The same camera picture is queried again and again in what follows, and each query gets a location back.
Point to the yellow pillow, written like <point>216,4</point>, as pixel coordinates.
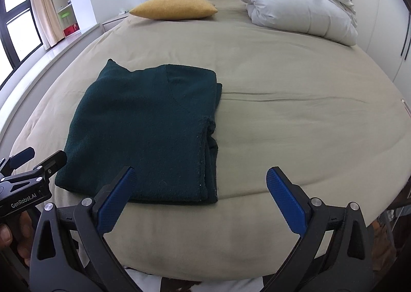
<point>173,6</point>

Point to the dark green sweater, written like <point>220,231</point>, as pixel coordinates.
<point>144,125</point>

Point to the white nightstand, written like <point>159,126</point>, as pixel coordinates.
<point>112,23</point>

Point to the person's left hand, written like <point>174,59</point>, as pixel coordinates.
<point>24,234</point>

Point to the red box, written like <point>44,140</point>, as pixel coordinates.
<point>70,30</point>

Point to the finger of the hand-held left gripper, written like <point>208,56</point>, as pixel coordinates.
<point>53,163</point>
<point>22,155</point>

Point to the green plastic item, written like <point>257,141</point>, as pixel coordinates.
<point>64,14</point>

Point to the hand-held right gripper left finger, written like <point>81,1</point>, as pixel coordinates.
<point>112,202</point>

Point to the beige curtain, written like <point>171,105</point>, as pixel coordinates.
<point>45,6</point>

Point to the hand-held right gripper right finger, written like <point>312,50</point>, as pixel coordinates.
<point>287,202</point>

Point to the white duvet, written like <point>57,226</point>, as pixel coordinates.
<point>289,6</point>

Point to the black framed window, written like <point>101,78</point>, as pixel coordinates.
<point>19,31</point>

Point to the white window sill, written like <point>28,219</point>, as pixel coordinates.
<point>57,54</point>

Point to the bed with beige sheet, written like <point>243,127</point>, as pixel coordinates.
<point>289,134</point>

